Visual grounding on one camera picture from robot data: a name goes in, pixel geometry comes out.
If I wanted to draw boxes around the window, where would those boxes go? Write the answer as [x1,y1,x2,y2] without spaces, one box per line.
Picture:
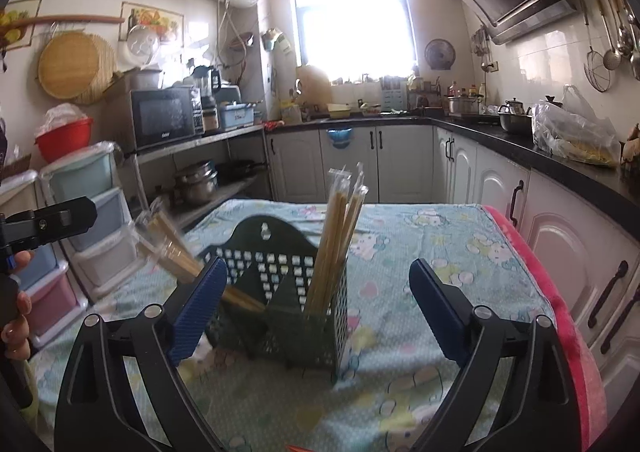
[290,0,418,83]

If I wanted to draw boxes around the black frying pan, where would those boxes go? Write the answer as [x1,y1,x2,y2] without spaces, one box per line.
[217,159,268,183]

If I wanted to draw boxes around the teal cutlery holder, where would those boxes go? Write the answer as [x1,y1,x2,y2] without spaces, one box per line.
[381,77,407,110]

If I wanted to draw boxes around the round wall fan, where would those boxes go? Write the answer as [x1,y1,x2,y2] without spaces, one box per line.
[425,38,457,70]

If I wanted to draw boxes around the small hanging metal spoons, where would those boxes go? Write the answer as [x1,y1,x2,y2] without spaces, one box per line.
[472,27,498,73]

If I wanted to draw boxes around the blue plastic box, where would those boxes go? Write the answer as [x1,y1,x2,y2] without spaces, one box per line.
[220,102,256,129]

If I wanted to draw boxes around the wooden rolling pin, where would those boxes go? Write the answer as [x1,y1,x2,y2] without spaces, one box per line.
[0,14,126,30]

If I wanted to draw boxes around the pastel plastic drawer tower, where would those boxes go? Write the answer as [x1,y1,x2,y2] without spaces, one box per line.
[0,169,86,348]
[42,142,138,300]

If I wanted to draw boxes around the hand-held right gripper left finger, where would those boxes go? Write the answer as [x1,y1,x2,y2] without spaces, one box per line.
[53,255,229,452]

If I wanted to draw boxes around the wire mesh skimmer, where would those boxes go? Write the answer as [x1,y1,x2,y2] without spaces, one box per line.
[580,0,613,93]

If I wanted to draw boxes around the round bamboo sieve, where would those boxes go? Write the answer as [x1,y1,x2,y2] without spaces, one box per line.
[37,30,117,106]

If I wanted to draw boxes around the red plastic basin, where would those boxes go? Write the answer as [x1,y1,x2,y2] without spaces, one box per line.
[35,117,94,164]

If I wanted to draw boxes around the steel stockpot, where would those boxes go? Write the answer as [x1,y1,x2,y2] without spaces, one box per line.
[174,161,219,205]

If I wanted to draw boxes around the blue hanging bin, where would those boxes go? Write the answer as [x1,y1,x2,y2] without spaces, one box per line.
[326,128,353,150]

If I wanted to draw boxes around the cartoon cat printed tablecloth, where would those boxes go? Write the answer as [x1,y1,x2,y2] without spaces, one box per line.
[30,197,556,452]

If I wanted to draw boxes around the fruit wall poster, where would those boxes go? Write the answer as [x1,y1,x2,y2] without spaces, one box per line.
[120,2,185,44]
[0,0,43,50]

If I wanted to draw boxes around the blender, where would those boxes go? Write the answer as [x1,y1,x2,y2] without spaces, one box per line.
[192,65,222,133]

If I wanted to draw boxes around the person's left hand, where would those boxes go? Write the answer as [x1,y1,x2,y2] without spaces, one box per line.
[1,251,34,360]

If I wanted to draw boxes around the white lower cabinets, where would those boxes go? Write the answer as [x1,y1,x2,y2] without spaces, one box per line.
[265,125,640,383]

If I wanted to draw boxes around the row of condiment bottles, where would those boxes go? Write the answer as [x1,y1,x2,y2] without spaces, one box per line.
[446,81,486,100]

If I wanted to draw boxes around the black microwave oven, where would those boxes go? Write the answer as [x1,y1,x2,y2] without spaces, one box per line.
[131,86,197,149]

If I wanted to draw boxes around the black kitchen countertop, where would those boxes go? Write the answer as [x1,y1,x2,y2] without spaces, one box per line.
[265,115,640,213]

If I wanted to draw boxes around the clear plastic bag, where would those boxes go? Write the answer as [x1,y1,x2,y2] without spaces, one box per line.
[532,85,621,165]

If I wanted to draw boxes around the metal shelf rack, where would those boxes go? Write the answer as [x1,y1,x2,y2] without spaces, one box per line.
[120,125,273,228]

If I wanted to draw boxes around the row of hanging kitchen utensils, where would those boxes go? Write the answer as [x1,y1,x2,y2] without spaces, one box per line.
[592,0,640,78]

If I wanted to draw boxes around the white plastic bag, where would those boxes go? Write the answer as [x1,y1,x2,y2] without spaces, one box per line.
[42,103,88,125]

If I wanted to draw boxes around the steel pot with lid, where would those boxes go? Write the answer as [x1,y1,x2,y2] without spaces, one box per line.
[497,100,533,133]
[446,95,483,115]

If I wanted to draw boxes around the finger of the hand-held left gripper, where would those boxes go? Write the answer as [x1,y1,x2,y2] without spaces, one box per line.
[0,197,99,254]

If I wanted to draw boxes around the set of chopsticks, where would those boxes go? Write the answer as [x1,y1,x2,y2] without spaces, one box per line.
[132,162,371,318]

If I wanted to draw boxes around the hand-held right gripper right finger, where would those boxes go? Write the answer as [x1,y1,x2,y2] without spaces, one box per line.
[408,257,585,452]

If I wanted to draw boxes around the green plastic utensil basket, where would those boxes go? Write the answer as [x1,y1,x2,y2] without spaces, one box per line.
[202,217,349,385]

